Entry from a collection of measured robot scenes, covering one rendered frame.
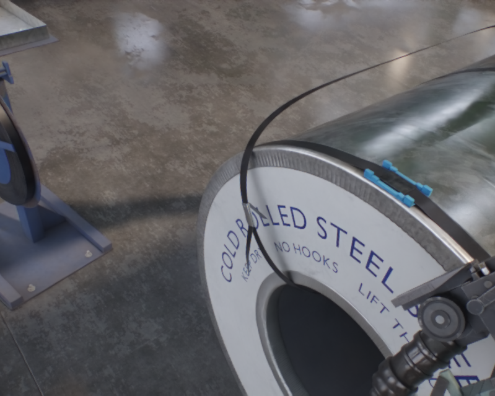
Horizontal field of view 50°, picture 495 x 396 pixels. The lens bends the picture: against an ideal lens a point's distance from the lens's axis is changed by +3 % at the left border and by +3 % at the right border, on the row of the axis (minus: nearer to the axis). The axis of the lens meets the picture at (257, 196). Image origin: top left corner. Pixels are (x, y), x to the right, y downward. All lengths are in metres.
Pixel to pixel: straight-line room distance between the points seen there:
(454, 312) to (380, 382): 0.17
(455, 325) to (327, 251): 0.42
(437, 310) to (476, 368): 0.26
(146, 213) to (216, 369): 0.97
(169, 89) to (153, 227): 1.38
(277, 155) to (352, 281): 0.31
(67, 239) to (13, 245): 0.23
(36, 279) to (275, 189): 1.61
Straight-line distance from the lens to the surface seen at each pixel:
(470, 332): 0.81
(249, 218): 1.20
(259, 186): 1.22
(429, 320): 0.77
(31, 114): 3.61
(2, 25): 2.27
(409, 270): 0.97
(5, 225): 2.84
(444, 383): 0.76
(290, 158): 1.08
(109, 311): 2.40
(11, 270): 2.63
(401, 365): 0.84
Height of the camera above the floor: 1.93
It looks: 41 degrees down
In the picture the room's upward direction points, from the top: 8 degrees clockwise
